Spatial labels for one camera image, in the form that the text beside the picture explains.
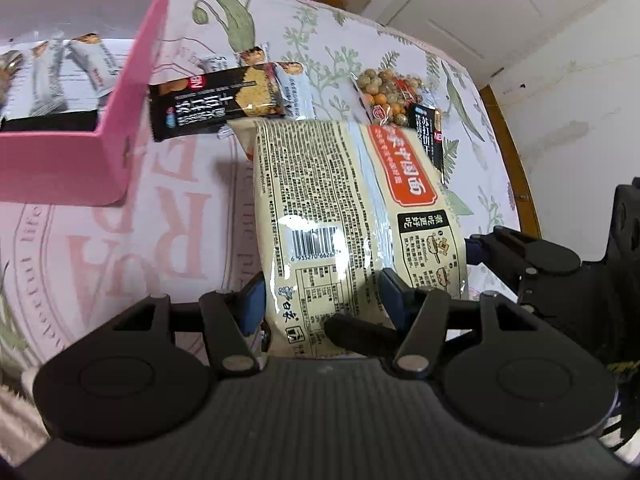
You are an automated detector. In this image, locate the small black cracker packet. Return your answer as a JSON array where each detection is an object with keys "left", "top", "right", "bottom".
[{"left": 407, "top": 102, "right": 446, "bottom": 183}]

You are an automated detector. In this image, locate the beige noodle packet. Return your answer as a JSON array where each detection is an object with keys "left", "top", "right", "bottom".
[{"left": 235, "top": 117, "right": 471, "bottom": 358}]

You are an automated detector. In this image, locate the grey snack bar packet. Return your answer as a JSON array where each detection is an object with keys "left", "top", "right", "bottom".
[
  {"left": 274, "top": 61, "right": 312, "bottom": 118},
  {"left": 69, "top": 34, "right": 119, "bottom": 98},
  {"left": 0, "top": 50, "right": 26, "bottom": 116},
  {"left": 239, "top": 46, "right": 269, "bottom": 67},
  {"left": 29, "top": 40, "right": 68, "bottom": 117},
  {"left": 199, "top": 55, "right": 236, "bottom": 73}
]

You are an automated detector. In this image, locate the white door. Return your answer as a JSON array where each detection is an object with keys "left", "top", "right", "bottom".
[{"left": 360, "top": 0, "right": 616, "bottom": 63}]

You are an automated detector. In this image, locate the clear bag of coated peanuts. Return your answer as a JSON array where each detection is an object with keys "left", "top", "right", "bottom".
[{"left": 352, "top": 67, "right": 443, "bottom": 128}]

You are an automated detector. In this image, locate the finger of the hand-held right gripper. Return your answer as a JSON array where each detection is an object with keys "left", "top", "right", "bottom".
[
  {"left": 467, "top": 226, "right": 583, "bottom": 275},
  {"left": 515, "top": 272, "right": 586, "bottom": 311}
]

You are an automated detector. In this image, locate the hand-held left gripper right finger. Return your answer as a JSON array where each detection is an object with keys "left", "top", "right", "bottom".
[{"left": 378, "top": 269, "right": 546, "bottom": 378}]

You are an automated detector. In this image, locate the pink cardboard box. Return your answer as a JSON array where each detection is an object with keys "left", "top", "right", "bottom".
[{"left": 0, "top": 0, "right": 177, "bottom": 207}]

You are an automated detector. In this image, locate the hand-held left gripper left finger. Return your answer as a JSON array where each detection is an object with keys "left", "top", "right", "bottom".
[{"left": 112, "top": 272, "right": 273, "bottom": 378}]

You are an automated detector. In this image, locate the large black cracker packet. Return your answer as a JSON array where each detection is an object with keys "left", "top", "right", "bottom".
[{"left": 148, "top": 62, "right": 293, "bottom": 143}]

